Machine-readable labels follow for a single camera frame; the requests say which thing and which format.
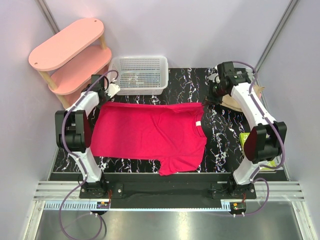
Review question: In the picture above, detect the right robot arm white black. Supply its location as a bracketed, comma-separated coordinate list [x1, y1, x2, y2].
[203, 61, 287, 199]

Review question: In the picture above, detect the green treehouse book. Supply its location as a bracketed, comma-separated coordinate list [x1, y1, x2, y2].
[239, 132, 250, 151]

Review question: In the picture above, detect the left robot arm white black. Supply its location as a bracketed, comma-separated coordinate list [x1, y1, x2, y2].
[54, 70, 120, 198]

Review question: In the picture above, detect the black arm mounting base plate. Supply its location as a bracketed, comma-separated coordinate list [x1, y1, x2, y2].
[78, 173, 256, 199]

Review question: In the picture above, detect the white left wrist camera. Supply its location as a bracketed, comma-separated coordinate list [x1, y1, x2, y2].
[105, 83, 121, 98]

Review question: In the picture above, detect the pink three-tier shelf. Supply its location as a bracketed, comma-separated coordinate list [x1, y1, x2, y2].
[28, 18, 112, 109]

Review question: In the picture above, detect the white perforated plastic basket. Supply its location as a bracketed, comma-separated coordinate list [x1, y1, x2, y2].
[107, 56, 169, 96]

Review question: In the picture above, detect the red t shirt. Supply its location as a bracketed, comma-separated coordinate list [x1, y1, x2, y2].
[90, 102, 207, 176]

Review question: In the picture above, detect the folded beige t shirt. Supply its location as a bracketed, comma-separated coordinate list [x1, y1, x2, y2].
[220, 85, 265, 113]

